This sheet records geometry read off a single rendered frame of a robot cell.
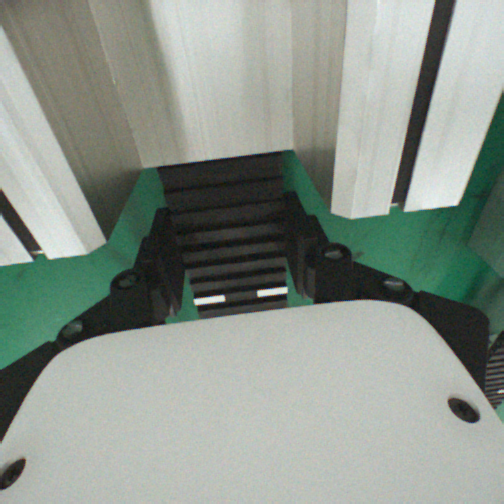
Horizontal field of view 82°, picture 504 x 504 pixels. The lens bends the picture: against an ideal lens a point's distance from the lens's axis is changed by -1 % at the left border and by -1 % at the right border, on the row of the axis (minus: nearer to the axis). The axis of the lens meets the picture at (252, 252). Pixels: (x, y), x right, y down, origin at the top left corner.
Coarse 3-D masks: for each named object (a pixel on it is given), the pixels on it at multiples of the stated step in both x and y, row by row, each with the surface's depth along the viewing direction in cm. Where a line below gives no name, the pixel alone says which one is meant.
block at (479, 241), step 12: (492, 192) 16; (492, 204) 16; (480, 216) 17; (492, 216) 16; (480, 228) 17; (492, 228) 16; (480, 240) 17; (492, 240) 16; (480, 252) 17; (492, 252) 16; (492, 264) 16
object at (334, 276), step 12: (324, 252) 11; (336, 252) 10; (348, 252) 10; (324, 264) 10; (336, 264) 10; (348, 264) 10; (324, 276) 9; (336, 276) 9; (348, 276) 9; (324, 288) 9; (336, 288) 9; (348, 288) 9; (324, 300) 9; (336, 300) 9; (348, 300) 8
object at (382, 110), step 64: (0, 0) 4; (64, 0) 5; (128, 0) 6; (192, 0) 6; (256, 0) 7; (320, 0) 5; (384, 0) 4; (448, 0) 4; (0, 64) 4; (64, 64) 5; (128, 64) 7; (192, 64) 7; (256, 64) 7; (320, 64) 5; (384, 64) 4; (448, 64) 4; (0, 128) 4; (64, 128) 5; (128, 128) 8; (192, 128) 8; (256, 128) 8; (320, 128) 6; (384, 128) 5; (448, 128) 5; (0, 192) 5; (64, 192) 5; (128, 192) 7; (320, 192) 6; (384, 192) 5; (448, 192) 6; (0, 256) 5; (64, 256) 6
